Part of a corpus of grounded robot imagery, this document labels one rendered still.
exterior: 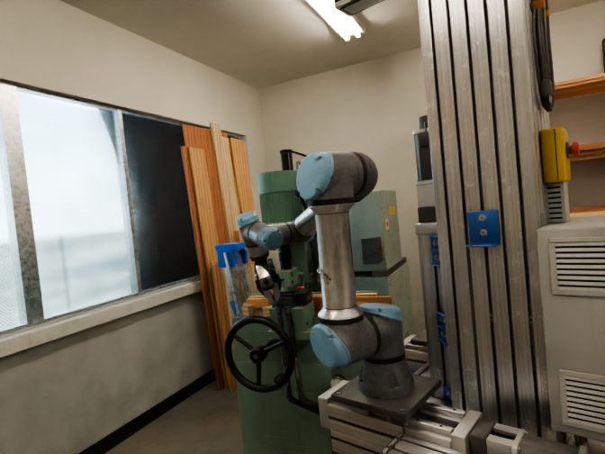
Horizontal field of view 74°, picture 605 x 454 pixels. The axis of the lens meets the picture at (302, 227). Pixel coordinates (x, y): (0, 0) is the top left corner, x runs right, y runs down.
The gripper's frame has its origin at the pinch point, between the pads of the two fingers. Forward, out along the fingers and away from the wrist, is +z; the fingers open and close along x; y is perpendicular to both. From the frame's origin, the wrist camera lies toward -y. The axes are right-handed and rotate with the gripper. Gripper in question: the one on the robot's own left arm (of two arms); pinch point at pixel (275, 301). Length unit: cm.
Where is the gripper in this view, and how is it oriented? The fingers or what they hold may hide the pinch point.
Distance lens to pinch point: 153.3
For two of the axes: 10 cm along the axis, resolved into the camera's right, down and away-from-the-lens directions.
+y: -1.6, -3.9, 9.0
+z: 2.5, 8.7, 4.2
